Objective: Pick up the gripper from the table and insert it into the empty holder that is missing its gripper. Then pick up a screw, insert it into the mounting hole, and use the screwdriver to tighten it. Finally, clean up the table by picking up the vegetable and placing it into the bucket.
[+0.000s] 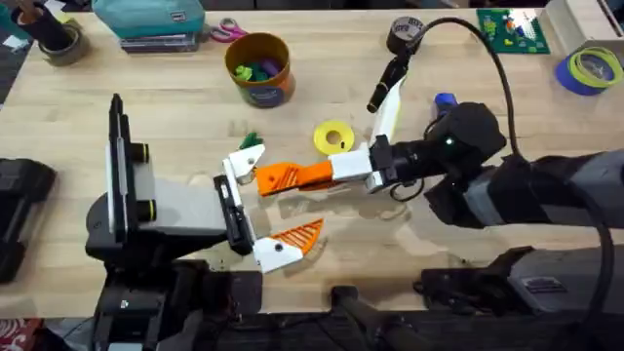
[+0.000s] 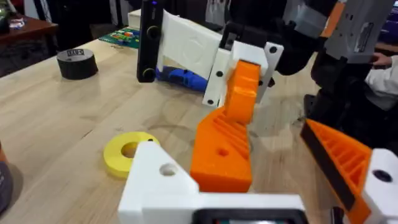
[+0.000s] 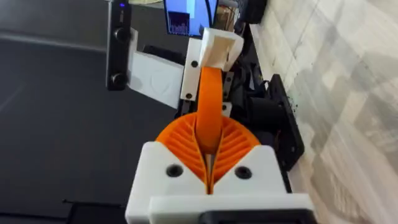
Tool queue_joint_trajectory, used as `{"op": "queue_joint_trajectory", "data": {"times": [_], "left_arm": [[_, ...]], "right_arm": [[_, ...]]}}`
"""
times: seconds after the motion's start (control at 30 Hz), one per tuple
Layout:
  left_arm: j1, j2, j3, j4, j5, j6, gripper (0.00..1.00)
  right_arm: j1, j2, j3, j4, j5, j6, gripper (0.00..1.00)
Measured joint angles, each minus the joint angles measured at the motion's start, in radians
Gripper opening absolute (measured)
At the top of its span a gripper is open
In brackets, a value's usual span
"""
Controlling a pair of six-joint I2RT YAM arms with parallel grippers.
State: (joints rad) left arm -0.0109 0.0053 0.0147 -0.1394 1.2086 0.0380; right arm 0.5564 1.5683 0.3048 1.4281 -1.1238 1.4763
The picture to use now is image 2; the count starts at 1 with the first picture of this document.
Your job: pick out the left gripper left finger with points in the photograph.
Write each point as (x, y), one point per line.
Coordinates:
(155, 193)

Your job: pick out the grey and orange bucket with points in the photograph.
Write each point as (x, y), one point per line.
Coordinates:
(4, 183)

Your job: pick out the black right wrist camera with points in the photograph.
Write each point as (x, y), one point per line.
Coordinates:
(150, 40)

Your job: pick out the white box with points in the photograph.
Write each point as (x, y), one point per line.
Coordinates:
(134, 18)

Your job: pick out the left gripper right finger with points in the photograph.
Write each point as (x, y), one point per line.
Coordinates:
(345, 161)

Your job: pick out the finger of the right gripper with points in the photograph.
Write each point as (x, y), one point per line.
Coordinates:
(242, 90)
(216, 81)

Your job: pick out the yellow disc with holes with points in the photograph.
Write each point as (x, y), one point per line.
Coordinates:
(116, 155)

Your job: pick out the blue electric screwdriver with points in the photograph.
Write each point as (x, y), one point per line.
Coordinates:
(185, 77)

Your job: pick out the black tape roll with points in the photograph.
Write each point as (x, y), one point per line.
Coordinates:
(77, 63)

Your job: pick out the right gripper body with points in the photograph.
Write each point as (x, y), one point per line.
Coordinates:
(280, 37)

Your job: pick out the brown wooden side table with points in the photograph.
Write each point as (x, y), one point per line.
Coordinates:
(28, 37)

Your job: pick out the person's hand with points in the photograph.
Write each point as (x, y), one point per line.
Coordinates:
(382, 59)

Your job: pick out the green board with toy blocks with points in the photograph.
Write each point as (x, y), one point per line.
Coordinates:
(122, 37)

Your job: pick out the person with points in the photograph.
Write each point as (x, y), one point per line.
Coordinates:
(384, 84)

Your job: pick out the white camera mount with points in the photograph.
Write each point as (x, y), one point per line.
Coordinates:
(189, 43)

